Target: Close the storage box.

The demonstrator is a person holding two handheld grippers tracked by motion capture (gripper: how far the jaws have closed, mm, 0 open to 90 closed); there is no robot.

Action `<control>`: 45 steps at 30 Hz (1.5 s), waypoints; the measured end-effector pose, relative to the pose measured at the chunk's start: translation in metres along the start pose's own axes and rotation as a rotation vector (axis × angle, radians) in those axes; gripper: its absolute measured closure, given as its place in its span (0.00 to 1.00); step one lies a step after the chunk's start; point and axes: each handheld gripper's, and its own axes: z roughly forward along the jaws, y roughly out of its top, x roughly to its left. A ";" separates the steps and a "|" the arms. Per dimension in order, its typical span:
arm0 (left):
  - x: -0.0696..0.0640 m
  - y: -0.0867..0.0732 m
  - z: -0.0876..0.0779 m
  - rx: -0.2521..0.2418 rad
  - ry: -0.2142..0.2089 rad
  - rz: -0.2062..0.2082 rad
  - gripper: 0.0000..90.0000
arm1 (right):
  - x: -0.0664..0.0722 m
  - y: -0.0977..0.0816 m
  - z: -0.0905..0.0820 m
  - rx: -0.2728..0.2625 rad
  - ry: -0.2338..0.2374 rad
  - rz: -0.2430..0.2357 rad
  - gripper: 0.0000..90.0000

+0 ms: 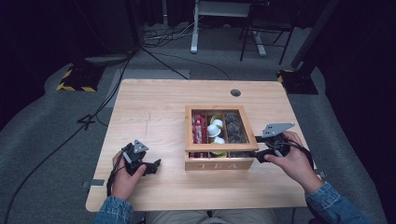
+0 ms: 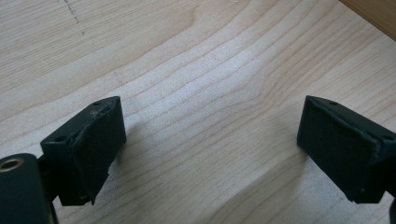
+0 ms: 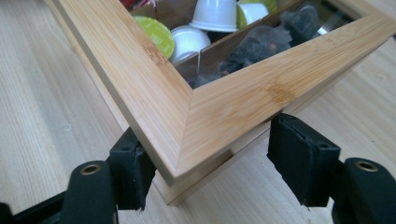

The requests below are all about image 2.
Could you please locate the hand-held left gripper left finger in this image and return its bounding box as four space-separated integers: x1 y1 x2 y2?
39 95 128 207

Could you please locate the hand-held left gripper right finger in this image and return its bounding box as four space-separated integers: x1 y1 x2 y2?
296 94 396 204

